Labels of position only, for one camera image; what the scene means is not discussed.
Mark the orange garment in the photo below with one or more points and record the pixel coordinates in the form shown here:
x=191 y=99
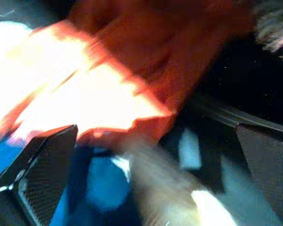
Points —
x=143 y=47

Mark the pale woven basket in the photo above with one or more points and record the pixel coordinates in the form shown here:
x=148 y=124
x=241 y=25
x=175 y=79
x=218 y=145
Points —
x=169 y=195

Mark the navy blue garment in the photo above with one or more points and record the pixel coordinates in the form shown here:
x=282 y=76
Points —
x=101 y=183

